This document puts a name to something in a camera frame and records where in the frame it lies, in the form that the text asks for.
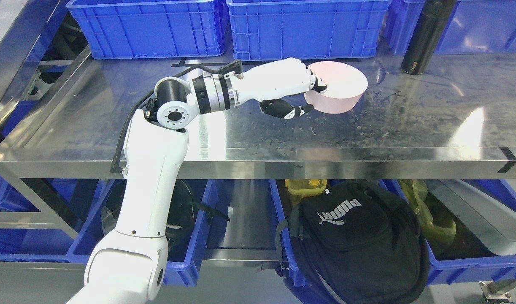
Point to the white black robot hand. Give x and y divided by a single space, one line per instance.
269 83

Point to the pink ikea bowl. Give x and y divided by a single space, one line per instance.
345 86

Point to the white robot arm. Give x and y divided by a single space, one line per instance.
128 265

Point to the blue crate top middle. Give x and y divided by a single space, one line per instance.
305 29

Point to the blue crate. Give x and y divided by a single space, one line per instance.
127 29
305 29
475 27

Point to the yellow lid food container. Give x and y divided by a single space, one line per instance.
306 187

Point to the blue crate top left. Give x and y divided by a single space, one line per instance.
127 29

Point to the black thermos bottle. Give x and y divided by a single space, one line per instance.
429 28

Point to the black puma backpack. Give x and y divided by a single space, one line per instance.
355 243

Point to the blue bin lower left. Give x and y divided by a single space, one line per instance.
184 260

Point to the blue bin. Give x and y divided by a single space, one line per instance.
184 260
442 271

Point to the blue crate top right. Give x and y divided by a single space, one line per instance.
475 27

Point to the yellow green plastic bag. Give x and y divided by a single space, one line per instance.
438 225

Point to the blue bin lower right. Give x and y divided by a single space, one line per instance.
442 271

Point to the stainless steel table frame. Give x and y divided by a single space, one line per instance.
457 121

